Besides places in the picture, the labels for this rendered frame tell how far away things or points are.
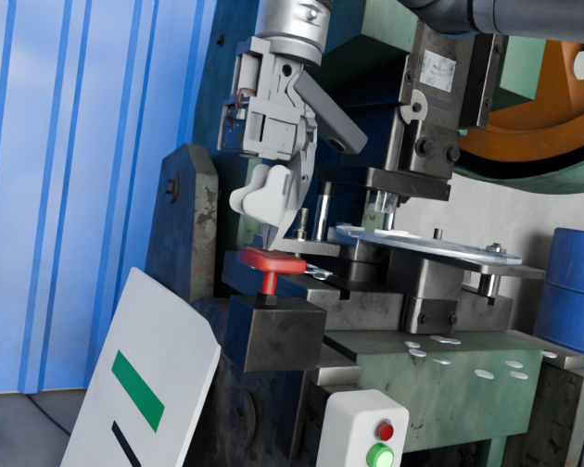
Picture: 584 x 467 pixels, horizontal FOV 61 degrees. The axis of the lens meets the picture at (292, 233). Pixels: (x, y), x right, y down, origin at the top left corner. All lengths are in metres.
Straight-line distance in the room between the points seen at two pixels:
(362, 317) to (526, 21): 0.44
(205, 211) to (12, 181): 0.94
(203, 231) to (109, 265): 0.90
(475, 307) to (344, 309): 0.28
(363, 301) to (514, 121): 0.64
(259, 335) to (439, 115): 0.52
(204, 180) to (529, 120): 0.71
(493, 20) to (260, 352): 0.41
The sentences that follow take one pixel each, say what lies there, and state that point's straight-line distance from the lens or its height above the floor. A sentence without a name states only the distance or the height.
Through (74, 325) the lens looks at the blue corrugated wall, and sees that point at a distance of 1.94.
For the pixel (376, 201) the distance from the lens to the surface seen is 0.90.
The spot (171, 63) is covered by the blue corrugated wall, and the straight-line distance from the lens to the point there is 1.93.
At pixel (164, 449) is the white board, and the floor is 0.36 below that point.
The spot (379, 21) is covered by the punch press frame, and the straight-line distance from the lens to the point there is 0.77.
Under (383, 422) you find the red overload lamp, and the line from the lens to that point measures 0.55.
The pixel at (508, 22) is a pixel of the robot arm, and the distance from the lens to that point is 0.56.
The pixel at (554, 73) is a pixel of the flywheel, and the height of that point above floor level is 1.16.
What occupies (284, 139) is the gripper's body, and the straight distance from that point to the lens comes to 0.51.
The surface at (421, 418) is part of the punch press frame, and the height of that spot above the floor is 0.55.
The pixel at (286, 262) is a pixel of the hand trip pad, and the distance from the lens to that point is 0.53.
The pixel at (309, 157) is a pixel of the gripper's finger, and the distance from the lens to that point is 0.51.
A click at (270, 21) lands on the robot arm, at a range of 0.54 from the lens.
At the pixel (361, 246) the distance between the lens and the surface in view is 0.85.
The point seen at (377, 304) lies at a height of 0.69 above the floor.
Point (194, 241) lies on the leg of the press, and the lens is 1.00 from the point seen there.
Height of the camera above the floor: 0.83
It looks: 5 degrees down
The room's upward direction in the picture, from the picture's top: 9 degrees clockwise
